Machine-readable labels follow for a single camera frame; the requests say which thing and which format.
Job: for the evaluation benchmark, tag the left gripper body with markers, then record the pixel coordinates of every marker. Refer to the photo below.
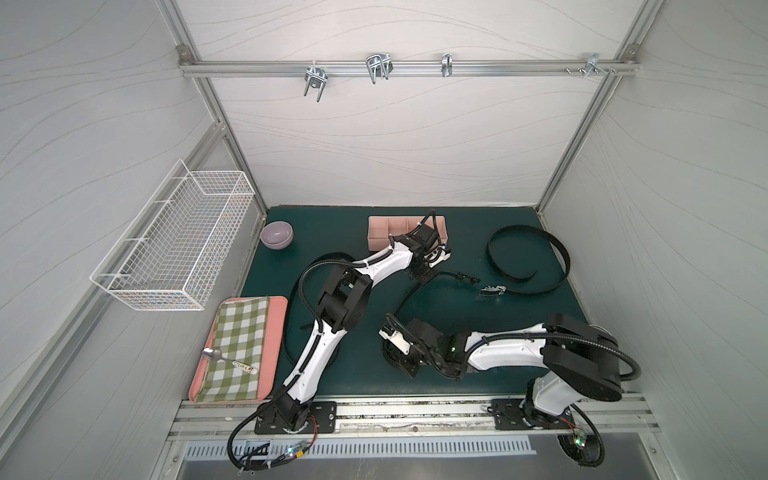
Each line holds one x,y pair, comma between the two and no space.
432,262

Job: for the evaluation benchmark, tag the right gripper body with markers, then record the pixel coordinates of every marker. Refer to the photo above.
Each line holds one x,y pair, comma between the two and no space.
399,352

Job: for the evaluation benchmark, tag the pink divided storage box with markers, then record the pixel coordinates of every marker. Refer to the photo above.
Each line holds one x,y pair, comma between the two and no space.
380,228

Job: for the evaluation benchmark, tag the long black belt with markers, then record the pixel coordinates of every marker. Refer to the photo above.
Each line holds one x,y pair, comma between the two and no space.
437,282

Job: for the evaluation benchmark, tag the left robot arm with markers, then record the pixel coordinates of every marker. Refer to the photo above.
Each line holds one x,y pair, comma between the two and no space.
343,301

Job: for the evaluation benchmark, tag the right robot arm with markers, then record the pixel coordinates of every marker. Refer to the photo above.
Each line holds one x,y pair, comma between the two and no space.
582,361

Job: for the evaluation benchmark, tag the pink tray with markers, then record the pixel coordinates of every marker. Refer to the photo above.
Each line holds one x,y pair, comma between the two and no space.
271,350

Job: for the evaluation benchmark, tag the white vent strip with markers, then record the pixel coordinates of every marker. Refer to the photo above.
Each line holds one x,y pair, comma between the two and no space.
390,447

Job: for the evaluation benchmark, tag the purple bowl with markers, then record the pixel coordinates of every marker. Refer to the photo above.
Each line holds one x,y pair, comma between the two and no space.
277,235

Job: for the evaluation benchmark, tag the green checked cloth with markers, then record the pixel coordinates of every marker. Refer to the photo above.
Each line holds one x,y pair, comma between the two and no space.
239,331

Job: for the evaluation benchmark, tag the metal hook clamp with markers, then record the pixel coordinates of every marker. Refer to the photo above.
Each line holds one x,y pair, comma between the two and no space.
316,78
592,67
446,65
379,66

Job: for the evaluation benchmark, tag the metal spoon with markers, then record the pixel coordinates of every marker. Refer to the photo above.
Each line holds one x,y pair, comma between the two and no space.
216,356

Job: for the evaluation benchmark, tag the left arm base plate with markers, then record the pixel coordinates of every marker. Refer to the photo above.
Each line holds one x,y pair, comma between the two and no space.
312,417

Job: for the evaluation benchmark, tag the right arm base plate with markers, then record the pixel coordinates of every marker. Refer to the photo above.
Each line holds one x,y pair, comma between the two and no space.
510,415

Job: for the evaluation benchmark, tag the front aluminium frame rail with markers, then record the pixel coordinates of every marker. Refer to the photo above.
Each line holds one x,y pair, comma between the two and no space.
400,416

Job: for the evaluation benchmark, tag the white wire basket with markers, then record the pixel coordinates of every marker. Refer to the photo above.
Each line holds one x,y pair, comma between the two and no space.
170,255

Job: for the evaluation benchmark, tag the horizontal aluminium rail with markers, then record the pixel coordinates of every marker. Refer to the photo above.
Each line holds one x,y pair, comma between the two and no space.
402,68

